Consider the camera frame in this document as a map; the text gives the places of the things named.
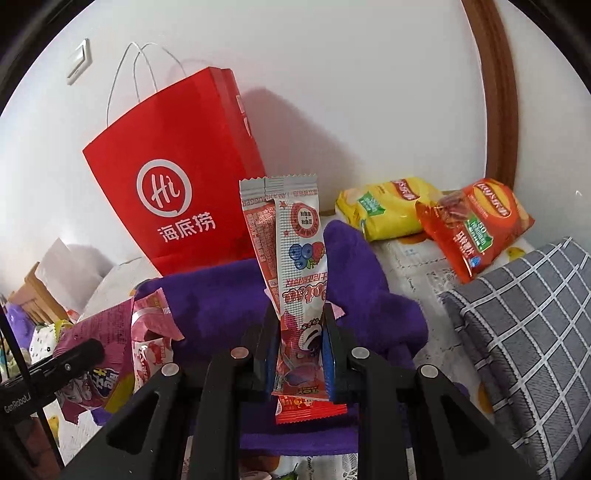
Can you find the grey checked star cloth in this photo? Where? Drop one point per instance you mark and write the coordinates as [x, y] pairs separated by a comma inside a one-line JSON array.
[[526, 328]]

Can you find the fruit print tablecloth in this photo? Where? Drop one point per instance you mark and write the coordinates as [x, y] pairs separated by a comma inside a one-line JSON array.
[[415, 268]]

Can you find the yellow chips bag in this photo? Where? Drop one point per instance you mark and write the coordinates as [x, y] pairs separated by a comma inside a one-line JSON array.
[[386, 210]]

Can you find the brown door frame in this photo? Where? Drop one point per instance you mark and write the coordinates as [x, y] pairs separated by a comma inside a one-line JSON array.
[[500, 89]]

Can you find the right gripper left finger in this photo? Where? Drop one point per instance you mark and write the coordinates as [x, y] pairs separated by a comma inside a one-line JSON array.
[[265, 352]]

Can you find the white wall switch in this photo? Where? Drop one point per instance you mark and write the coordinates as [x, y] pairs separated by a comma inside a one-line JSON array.
[[78, 61]]

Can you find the red paper shopping bag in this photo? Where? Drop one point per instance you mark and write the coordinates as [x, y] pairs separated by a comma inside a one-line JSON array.
[[170, 169]]

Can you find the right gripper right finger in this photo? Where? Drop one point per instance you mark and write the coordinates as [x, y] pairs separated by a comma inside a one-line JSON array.
[[341, 382]]

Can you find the berry candy stick packet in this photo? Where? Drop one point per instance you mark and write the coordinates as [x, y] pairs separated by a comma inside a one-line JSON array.
[[281, 215]]

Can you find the purple fleece tray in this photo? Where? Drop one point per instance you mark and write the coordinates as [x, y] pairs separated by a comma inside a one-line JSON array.
[[213, 307]]

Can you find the pink red snack packet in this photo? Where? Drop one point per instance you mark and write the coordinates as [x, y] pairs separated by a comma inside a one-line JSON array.
[[153, 330]]

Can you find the wooden chair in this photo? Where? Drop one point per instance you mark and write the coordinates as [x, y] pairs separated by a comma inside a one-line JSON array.
[[36, 301]]

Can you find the orange chips bag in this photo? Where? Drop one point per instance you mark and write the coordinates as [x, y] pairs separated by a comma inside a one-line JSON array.
[[473, 226]]

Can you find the white plastic bag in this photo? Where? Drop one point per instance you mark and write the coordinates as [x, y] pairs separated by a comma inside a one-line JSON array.
[[71, 273]]

